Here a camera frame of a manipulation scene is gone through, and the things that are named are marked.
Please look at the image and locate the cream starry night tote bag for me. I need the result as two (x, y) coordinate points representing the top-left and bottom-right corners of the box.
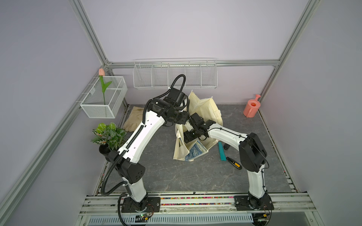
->
(173, 92), (223, 162)

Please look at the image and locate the teal art knife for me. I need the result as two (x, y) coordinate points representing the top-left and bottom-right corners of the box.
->
(218, 141), (227, 161)

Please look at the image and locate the black yellow utility knife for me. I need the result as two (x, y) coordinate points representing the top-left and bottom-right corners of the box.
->
(226, 157), (242, 170)

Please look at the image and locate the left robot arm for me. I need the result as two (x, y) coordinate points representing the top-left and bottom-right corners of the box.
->
(100, 94), (189, 212)

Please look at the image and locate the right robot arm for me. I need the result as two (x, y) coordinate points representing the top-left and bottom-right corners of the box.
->
(183, 113), (274, 211)

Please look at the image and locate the beige work glove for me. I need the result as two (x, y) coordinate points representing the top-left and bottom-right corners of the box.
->
(123, 106), (144, 132)

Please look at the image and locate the pink watering can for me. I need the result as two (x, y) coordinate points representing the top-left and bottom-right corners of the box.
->
(243, 94), (261, 118)

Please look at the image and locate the green potted plant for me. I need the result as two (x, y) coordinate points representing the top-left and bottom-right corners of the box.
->
(91, 122), (127, 154)

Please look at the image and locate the white mesh basket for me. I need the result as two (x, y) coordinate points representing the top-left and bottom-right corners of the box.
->
(80, 76), (127, 119)

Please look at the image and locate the pink artificial tulip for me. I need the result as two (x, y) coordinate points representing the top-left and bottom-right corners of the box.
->
(99, 68), (112, 104)

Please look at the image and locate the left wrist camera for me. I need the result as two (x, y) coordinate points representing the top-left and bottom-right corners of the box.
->
(164, 88), (185, 107)

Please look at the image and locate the white wire shelf rack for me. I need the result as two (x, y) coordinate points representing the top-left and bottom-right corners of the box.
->
(133, 58), (218, 89)

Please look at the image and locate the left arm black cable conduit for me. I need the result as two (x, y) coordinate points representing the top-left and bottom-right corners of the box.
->
(100, 74), (187, 226)

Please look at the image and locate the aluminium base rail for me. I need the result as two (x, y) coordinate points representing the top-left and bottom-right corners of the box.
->
(75, 192), (324, 226)

